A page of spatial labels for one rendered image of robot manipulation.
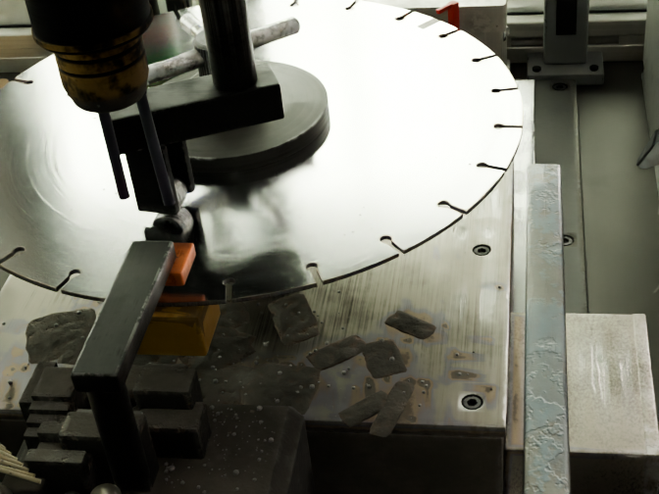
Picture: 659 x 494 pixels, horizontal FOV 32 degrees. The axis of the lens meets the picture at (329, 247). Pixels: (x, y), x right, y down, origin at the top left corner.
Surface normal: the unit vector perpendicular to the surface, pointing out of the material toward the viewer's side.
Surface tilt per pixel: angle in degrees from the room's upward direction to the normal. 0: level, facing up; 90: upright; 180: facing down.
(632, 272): 0
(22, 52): 90
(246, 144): 5
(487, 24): 90
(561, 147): 0
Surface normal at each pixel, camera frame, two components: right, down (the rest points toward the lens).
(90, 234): -0.10, -0.80
